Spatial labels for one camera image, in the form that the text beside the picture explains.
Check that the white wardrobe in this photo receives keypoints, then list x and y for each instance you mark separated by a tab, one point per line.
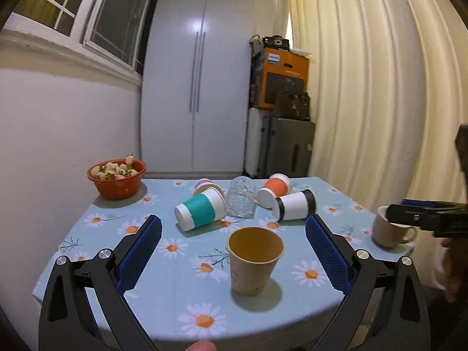
172	80

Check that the person's right hand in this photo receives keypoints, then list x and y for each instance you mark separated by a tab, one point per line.
448	270

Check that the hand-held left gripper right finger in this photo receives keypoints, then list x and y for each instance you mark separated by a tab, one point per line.
325	248

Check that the beige mug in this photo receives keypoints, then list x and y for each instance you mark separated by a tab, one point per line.
387	232

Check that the person's left hand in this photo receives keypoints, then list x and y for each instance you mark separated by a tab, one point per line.
199	346

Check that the white cup with orange sleeve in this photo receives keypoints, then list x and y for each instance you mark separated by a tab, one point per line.
278	187

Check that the white cup with black bands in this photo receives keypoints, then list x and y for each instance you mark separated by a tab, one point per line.
296	205

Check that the clear glass tumbler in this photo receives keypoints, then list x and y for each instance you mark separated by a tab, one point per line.
240	199

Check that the blue daisy tablecloth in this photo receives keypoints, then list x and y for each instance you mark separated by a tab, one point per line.
182	263

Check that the white cup with pink sleeve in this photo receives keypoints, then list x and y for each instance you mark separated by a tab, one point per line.
203	183

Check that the grey suitcase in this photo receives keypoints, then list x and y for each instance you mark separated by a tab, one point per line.
289	146

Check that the white suitcase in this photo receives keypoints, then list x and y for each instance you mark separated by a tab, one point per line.
254	139

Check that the white cup with teal sleeve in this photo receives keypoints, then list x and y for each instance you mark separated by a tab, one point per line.
199	210

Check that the white flat tray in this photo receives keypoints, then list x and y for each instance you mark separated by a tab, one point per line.
299	52

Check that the red bowl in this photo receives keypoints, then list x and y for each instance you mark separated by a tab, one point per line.
117	188

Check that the brown paper cup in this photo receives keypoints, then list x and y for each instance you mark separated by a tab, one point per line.
252	270

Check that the white framed window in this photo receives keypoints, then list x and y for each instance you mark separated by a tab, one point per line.
109	18

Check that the orange cardboard box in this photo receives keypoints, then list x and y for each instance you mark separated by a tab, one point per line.
289	65

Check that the cream curtain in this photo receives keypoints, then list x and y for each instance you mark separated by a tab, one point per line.
373	80

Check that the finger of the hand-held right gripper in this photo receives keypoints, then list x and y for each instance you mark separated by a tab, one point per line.
406	215
416	202

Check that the pile of pale food pieces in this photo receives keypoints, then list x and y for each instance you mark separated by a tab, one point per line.
113	170

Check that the dark brown bag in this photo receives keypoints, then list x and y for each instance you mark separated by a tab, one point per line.
292	104

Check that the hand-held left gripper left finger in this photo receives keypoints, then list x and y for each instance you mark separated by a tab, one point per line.
140	248

